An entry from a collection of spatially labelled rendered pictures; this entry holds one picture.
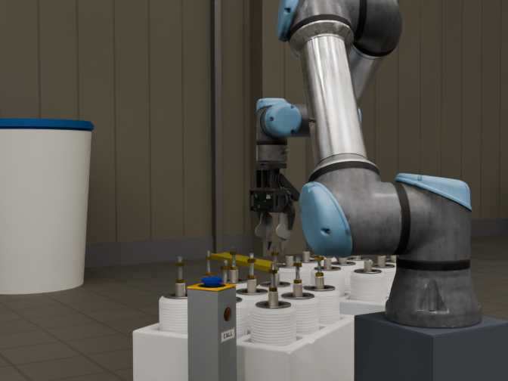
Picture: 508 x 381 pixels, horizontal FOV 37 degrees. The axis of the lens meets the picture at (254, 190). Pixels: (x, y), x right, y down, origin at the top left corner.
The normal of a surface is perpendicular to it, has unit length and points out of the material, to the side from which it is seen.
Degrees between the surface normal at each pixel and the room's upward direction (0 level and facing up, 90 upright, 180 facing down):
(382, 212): 75
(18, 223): 94
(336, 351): 90
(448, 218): 90
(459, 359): 90
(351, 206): 66
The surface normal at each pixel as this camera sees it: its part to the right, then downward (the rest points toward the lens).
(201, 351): -0.49, 0.04
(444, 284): 0.04, -0.26
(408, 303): -0.65, -0.27
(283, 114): 0.17, 0.04
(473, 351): 0.53, 0.03
